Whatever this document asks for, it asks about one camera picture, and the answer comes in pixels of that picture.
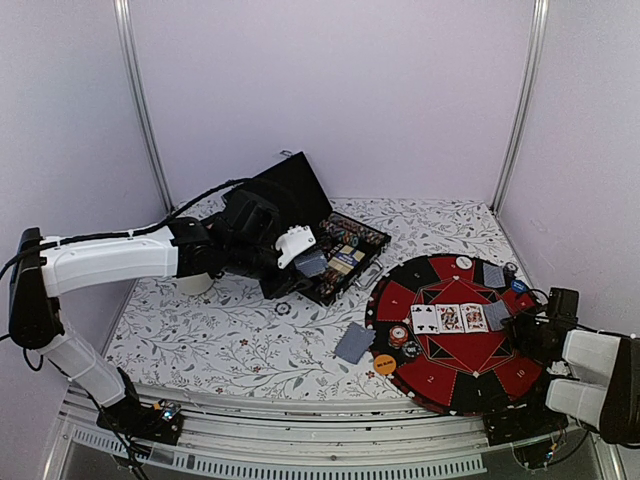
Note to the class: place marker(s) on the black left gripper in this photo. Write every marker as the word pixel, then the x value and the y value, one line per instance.
pixel 288 283

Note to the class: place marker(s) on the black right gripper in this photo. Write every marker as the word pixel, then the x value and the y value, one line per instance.
pixel 514 325

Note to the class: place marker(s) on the blue small blind button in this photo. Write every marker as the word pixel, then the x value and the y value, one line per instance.
pixel 519 286

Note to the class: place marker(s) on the king face-up playing card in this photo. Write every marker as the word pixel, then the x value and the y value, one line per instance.
pixel 473 317

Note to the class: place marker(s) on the dealt face-down card pair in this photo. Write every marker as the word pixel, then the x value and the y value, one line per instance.
pixel 493 276

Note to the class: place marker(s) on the queen face-up playing card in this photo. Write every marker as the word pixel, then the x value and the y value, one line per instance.
pixel 449 319

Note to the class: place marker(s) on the grey card deck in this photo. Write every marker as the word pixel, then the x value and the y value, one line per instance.
pixel 354 343

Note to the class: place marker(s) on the white dealer button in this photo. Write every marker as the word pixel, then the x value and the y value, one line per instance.
pixel 463 262

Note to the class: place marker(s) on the clubs face-up playing card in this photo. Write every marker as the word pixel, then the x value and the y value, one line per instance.
pixel 424 319

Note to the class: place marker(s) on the black 100 poker chips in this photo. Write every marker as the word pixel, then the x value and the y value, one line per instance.
pixel 411 349

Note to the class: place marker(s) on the red 5 poker chip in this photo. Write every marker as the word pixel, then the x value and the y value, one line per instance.
pixel 398 336

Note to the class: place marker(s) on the orange big blind button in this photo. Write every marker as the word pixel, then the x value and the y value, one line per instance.
pixel 384 364

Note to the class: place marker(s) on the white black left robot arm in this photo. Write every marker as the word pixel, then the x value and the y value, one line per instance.
pixel 65 292

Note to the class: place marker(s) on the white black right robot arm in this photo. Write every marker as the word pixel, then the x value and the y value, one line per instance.
pixel 601 387

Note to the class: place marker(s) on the blue white loose chip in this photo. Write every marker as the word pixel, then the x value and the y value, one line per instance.
pixel 283 308

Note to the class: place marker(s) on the front row poker chips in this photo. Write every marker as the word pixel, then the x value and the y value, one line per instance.
pixel 329 282

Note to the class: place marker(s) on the row poker chips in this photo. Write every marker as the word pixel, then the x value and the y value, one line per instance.
pixel 329 282
pixel 352 232

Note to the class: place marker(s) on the open black poker chip case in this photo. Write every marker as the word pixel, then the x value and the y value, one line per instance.
pixel 293 188

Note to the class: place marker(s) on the floral white table mat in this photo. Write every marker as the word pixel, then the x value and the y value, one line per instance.
pixel 230 340

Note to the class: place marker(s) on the back row poker chips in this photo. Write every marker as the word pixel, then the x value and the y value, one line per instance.
pixel 352 232

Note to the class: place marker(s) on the small dark chip near dealer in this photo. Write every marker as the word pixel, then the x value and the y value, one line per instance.
pixel 510 267

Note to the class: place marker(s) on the blue boxed card deck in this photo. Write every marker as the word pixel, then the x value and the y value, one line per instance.
pixel 346 259

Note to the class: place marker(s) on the round red black poker mat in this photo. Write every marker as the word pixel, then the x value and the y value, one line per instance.
pixel 459 373

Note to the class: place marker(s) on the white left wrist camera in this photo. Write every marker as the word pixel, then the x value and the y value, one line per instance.
pixel 295 241

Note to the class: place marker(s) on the left aluminium frame post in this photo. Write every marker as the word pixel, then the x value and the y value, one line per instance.
pixel 126 34

